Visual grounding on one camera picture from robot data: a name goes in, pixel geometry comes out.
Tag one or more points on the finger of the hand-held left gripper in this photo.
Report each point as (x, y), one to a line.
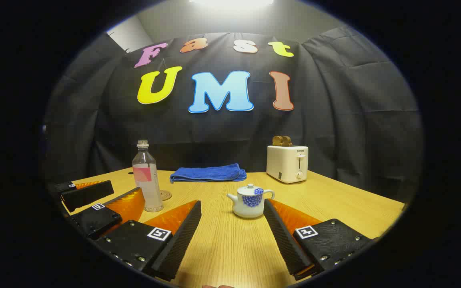
(96, 220)
(88, 194)

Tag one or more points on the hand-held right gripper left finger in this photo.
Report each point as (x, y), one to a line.
(178, 240)

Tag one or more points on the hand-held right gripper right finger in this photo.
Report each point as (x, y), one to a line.
(284, 240)

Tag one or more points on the round beige coaster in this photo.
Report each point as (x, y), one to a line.
(167, 195)

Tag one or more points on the white blue-flowered teacup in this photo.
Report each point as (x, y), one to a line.
(250, 206)

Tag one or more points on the clear plastic water bottle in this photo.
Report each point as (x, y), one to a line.
(147, 184)

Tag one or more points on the blue folded towel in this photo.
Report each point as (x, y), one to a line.
(208, 174)

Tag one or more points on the white toaster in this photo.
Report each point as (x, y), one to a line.
(286, 164)

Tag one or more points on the brown bread slices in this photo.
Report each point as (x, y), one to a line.
(281, 140)

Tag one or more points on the ceiling light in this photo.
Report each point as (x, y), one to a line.
(230, 3)

